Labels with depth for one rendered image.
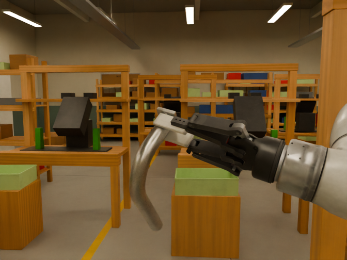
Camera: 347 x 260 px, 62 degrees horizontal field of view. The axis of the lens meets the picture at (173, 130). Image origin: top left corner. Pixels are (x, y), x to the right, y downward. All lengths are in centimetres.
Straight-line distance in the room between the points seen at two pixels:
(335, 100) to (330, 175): 70
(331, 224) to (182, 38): 1005
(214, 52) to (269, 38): 200
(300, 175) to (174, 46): 1051
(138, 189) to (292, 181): 26
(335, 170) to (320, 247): 81
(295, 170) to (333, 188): 5
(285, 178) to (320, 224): 77
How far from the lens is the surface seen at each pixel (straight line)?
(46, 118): 571
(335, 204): 48
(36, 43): 1238
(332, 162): 48
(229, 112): 771
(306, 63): 1148
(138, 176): 53
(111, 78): 1115
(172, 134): 57
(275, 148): 48
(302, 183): 47
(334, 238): 127
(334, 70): 115
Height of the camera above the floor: 156
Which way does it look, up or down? 6 degrees down
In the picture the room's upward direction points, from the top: straight up
